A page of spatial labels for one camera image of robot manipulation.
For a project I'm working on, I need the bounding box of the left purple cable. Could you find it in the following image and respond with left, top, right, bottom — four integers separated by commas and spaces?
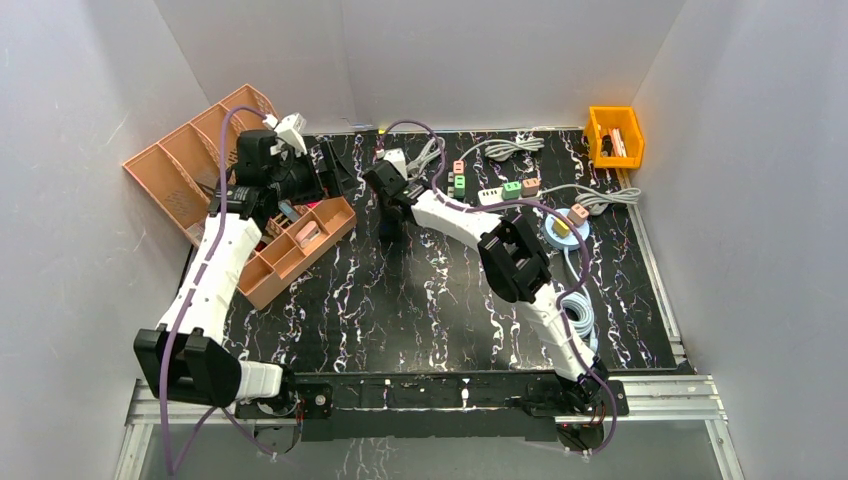
158, 105, 276, 477

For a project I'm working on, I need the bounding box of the round blue socket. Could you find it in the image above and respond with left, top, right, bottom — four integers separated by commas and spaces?
542, 214, 591, 252

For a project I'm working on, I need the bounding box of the grey cable bundle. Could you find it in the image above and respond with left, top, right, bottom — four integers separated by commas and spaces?
539, 183, 643, 217
463, 135, 546, 164

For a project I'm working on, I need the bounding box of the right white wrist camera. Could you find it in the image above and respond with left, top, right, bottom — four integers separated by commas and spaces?
377, 148, 408, 179

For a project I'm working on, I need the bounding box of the pink file rack organizer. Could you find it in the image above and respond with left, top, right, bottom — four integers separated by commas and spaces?
123, 84, 277, 243

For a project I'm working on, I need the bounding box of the pink plug on round socket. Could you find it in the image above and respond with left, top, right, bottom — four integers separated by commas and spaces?
567, 203, 590, 226

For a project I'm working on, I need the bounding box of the pink stapler in tray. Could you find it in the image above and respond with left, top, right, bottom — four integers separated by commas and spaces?
294, 221, 322, 249

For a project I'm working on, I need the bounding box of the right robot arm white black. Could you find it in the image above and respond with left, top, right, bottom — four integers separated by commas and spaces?
363, 160, 609, 414

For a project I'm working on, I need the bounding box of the pink plug on white strip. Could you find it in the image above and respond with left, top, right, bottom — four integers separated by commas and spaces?
521, 178, 540, 198

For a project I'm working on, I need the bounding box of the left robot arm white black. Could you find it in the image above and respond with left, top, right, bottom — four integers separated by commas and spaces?
133, 129, 353, 416

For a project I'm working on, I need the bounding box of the white power strip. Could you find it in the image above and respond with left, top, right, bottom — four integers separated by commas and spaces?
477, 184, 541, 209

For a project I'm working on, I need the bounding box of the green plug on white strip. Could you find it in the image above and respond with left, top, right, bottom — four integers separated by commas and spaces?
501, 181, 522, 201

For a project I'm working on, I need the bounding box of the grey cable of black strip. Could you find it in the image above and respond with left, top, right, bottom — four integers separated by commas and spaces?
405, 136, 448, 180

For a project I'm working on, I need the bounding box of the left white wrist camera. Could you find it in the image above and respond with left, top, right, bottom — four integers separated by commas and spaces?
262, 112, 307, 157

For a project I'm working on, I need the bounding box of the grey cable bundle right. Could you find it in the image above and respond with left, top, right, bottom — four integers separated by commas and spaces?
539, 183, 643, 217

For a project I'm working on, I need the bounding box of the yellow plug on round socket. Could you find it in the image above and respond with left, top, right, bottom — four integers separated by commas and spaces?
552, 218, 571, 238

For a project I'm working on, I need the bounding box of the grey cable bundle top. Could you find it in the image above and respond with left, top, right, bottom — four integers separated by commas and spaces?
463, 135, 546, 164

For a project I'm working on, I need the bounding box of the orange storage bin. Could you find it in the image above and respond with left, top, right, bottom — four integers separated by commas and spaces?
583, 106, 645, 170

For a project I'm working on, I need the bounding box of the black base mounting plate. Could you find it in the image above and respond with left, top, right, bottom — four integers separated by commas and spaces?
235, 371, 630, 451

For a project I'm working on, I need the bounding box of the green plug adapter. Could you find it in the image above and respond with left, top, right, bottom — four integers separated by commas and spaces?
452, 174, 466, 199

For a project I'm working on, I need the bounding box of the coiled light blue cable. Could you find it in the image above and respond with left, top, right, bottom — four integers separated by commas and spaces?
559, 248, 601, 352

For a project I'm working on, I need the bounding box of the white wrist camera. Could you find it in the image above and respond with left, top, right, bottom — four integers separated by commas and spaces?
262, 112, 307, 157
377, 148, 408, 179

